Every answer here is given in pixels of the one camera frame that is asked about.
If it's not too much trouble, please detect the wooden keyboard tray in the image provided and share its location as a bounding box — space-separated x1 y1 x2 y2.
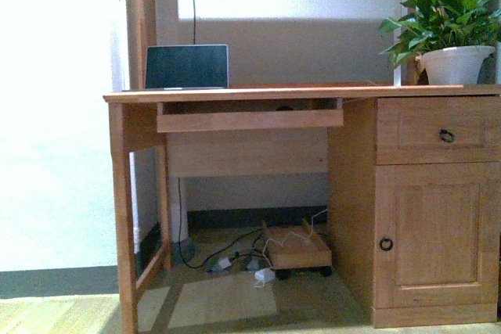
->
157 109 344 133

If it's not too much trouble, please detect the wooden rolling cpu stand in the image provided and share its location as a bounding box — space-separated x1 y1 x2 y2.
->
262 219 332 280

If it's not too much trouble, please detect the grey open laptop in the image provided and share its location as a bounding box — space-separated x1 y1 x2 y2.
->
145 45 229 89

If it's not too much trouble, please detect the white power adapter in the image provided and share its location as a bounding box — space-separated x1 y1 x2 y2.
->
254 268 276 288

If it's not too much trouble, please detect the wooden computer desk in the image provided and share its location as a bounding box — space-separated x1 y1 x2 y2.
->
103 0 501 329

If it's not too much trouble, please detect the wooden side drawer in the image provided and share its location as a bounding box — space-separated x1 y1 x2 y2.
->
376 96 500 164

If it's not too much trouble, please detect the wooden cabinet door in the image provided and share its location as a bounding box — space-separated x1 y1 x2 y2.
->
374 162 500 309

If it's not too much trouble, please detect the white plant pot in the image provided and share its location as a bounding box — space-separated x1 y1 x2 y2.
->
419 45 496 85

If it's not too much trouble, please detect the green leafy plant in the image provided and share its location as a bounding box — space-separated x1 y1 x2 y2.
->
379 0 500 68

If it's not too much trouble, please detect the black floor cable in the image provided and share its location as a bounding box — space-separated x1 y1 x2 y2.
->
176 177 267 272

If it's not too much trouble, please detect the white thin cable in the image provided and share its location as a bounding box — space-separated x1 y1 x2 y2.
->
261 208 329 272

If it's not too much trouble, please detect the black hanging cable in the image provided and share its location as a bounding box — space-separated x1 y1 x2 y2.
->
186 0 197 46

